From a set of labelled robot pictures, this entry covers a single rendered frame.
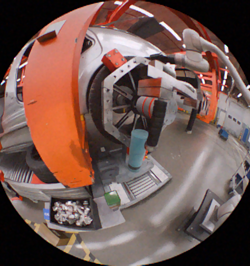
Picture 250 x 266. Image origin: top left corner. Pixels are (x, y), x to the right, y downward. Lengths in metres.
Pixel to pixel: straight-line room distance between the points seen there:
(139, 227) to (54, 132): 0.92
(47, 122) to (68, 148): 0.10
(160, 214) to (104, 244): 0.61
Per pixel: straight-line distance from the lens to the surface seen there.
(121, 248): 0.95
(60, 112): 0.22
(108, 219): 0.45
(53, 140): 0.26
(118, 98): 0.85
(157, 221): 0.96
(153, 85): 0.20
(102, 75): 0.44
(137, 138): 0.33
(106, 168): 0.63
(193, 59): 0.55
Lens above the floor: 0.90
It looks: 27 degrees down
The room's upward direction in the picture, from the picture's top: 4 degrees clockwise
